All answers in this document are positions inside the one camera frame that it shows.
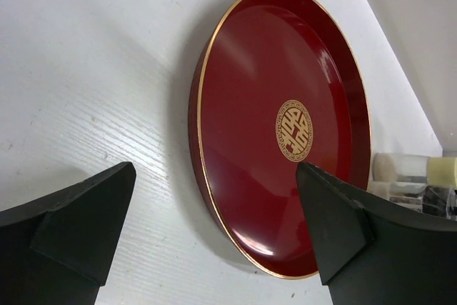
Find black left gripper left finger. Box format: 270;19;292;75
1;161;136;304

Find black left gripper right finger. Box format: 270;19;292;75
296;162;456;304

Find black cap pepper grinder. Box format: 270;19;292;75
367;180;457;221

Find red round lacquer tray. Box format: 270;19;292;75
189;0;372;279

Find cream cap salt shaker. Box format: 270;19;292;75
372;153;456;188

